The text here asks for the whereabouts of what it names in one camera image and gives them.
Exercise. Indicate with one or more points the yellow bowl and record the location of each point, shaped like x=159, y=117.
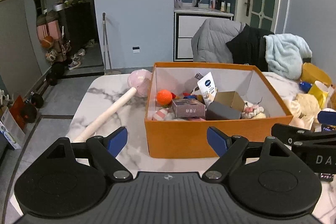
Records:
x=315, y=73

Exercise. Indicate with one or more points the white wall outlet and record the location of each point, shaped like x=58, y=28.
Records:
x=136, y=49

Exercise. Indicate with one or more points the grey padded jacket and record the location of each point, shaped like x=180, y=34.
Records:
x=215, y=37

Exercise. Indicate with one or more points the folded flatbread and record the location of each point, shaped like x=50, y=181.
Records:
x=308, y=104

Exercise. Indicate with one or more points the pink bags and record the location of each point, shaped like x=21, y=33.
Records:
x=48, y=28

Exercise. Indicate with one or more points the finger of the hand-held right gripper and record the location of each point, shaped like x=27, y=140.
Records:
x=288, y=134
x=326, y=117

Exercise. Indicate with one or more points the cardboard carton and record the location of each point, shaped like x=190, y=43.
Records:
x=13, y=124

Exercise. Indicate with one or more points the crochet bunny plush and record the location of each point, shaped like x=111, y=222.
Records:
x=252, y=109

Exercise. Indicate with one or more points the white vanity cabinet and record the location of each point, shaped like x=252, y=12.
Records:
x=191, y=37

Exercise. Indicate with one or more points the dark illustrated card box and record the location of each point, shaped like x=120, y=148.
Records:
x=188, y=108

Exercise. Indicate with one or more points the orange and red crochet fruit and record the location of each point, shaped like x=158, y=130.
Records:
x=164, y=96

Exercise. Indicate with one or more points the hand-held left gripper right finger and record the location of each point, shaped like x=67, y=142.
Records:
x=218, y=141

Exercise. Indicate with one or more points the pink massage hammer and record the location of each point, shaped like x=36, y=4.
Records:
x=113, y=108

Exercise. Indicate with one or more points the black jacket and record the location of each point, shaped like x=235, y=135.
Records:
x=246, y=48

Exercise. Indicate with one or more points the pink wallet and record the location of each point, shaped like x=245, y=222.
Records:
x=189, y=119

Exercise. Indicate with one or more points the white hand cream tube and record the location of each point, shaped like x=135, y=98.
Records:
x=207, y=86

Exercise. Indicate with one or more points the orange cardboard box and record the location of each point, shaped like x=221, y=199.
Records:
x=183, y=137

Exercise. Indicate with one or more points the black dumbbell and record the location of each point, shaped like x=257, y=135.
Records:
x=32, y=106
x=56, y=73

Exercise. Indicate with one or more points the white pump bottle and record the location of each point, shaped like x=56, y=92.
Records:
x=213, y=1

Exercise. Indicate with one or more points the plastic bag of food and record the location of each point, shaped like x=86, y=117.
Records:
x=333, y=94

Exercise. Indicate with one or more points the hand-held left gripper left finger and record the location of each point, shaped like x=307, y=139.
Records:
x=116, y=141

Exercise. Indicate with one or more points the basketball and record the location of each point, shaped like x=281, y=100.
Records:
x=47, y=42

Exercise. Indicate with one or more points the boiled egg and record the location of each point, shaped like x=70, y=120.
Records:
x=298, y=123

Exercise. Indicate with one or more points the yellow mug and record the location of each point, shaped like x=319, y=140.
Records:
x=319, y=92

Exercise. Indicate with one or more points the dark shoe cabinet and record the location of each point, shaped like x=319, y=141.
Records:
x=78, y=27

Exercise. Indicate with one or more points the sneaker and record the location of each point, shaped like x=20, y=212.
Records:
x=90, y=43
x=80, y=52
x=74, y=64

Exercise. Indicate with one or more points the light blue fleece garment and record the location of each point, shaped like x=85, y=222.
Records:
x=286, y=56

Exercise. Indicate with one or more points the dark grey gift box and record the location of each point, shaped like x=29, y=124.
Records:
x=221, y=111

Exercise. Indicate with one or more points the patterned ball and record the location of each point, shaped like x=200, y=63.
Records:
x=51, y=55

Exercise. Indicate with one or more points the black smartphone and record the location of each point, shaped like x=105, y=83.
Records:
x=325, y=177

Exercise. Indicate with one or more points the small blue object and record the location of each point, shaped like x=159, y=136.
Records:
x=305, y=85

